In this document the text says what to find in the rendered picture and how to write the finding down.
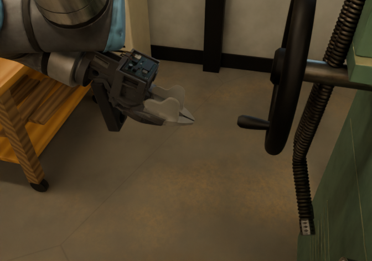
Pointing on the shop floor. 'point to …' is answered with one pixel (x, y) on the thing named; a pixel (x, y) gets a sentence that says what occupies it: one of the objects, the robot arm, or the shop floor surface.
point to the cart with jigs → (32, 115)
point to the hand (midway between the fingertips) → (186, 121)
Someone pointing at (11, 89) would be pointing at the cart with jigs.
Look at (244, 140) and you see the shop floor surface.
